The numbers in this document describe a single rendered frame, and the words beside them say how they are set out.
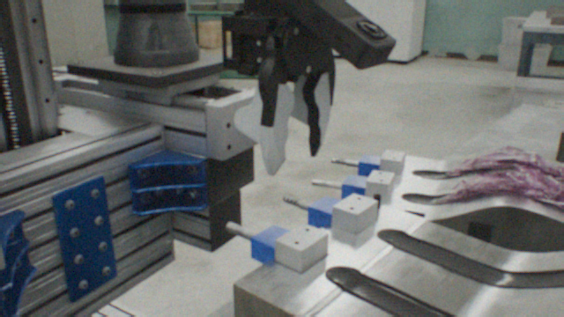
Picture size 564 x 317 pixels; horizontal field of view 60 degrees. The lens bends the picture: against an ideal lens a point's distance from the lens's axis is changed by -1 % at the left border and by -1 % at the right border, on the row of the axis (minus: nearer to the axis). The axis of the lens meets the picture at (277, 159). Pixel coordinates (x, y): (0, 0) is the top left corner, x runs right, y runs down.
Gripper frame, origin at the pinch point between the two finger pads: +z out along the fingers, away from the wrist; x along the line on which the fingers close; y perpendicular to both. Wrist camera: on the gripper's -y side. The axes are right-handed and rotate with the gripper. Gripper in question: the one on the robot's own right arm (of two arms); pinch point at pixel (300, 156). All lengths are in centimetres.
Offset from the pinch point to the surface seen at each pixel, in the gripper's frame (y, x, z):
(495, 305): -19.9, -5.2, 12.0
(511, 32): 153, -641, 50
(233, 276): 98, -86, 101
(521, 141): -1, -88, 21
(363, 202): -1.4, -11.5, 9.1
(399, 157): 6.9, -38.2, 12.6
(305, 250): -2.3, 1.8, 9.4
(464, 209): -9.1, -26.5, 13.2
